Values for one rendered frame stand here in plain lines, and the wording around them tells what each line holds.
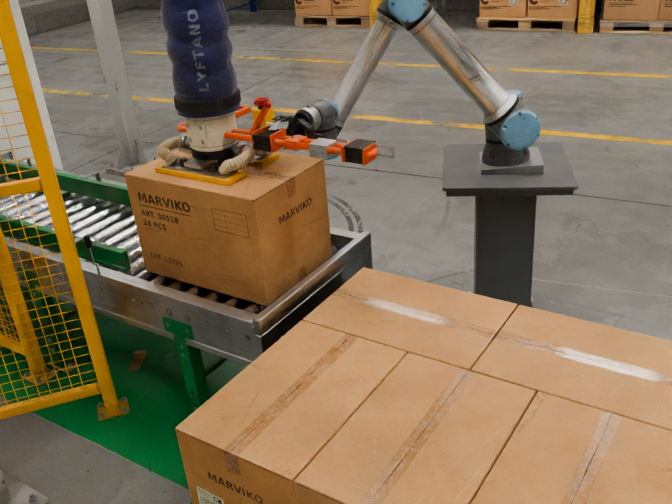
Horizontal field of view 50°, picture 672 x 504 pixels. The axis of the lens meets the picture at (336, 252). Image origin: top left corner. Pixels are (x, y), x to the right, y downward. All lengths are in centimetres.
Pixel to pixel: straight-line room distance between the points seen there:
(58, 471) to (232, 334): 88
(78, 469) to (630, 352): 193
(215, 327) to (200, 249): 29
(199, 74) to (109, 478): 145
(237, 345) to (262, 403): 42
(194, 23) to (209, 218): 63
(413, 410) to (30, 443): 164
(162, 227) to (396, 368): 103
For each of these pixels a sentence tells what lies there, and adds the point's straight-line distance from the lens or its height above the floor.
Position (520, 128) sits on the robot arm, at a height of 98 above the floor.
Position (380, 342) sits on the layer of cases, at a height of 54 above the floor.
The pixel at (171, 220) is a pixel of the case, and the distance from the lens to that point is 261.
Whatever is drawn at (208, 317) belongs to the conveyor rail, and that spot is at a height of 56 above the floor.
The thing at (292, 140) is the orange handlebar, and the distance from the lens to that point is 235.
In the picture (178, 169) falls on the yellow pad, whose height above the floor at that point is 97.
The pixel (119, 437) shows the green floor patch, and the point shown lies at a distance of 296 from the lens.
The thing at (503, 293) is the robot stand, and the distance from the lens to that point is 316.
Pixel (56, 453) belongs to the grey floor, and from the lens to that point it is 299.
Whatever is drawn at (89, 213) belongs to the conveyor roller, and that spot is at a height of 53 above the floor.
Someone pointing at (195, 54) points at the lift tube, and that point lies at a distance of 242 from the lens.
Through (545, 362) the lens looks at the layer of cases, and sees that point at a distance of 219.
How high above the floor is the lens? 183
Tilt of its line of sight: 27 degrees down
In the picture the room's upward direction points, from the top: 5 degrees counter-clockwise
